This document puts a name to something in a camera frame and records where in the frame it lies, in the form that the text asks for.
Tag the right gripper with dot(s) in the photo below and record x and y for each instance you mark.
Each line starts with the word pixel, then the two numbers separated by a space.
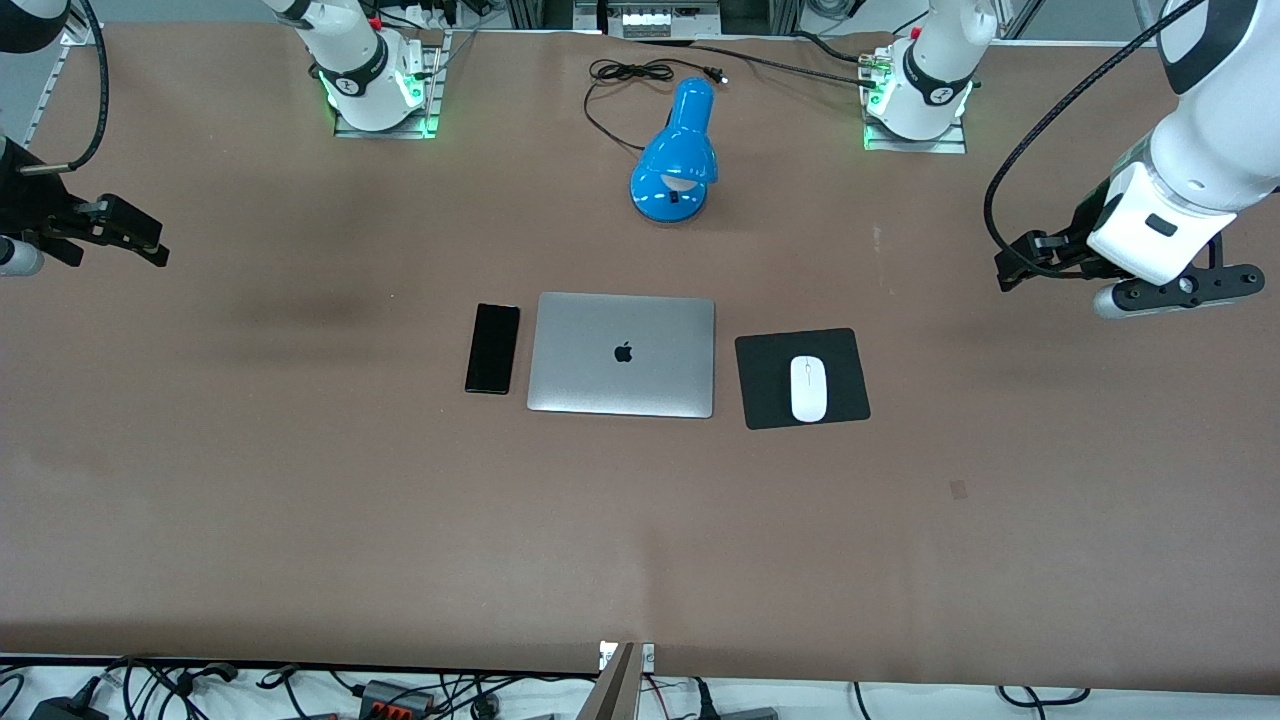
pixel 22 205

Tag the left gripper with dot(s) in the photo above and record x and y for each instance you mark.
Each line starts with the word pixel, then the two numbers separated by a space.
pixel 1078 242

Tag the white computer mouse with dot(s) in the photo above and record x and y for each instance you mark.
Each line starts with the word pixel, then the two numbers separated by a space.
pixel 808 390

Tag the black smartphone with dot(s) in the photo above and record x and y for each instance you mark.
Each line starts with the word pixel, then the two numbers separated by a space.
pixel 492 350

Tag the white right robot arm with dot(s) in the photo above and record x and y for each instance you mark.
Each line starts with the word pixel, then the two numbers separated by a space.
pixel 350 60

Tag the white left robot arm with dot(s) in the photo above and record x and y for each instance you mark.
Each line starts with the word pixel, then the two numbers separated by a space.
pixel 1220 130

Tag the black mouse pad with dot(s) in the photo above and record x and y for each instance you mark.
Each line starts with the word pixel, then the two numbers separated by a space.
pixel 765 385

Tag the blue desk lamp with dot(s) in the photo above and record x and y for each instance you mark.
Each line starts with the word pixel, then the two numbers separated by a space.
pixel 680 150

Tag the silver laptop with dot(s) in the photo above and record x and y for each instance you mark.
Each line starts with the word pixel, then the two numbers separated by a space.
pixel 620 355

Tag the grey power strip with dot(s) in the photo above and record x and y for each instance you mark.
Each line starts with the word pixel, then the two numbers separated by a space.
pixel 650 20

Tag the black power adapter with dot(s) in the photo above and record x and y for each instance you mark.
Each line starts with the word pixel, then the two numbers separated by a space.
pixel 65 712

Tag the black orange connector box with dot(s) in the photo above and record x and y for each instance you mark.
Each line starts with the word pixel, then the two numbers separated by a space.
pixel 395 700

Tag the black plug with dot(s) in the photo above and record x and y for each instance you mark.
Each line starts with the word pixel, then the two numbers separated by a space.
pixel 703 705

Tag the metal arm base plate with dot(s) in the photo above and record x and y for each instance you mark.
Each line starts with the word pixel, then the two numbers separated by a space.
pixel 350 130
pixel 920 146

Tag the white metal bracket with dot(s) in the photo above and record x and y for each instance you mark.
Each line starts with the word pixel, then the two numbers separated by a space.
pixel 648 658

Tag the brown wooden post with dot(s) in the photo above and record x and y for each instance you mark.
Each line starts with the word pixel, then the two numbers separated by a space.
pixel 620 690

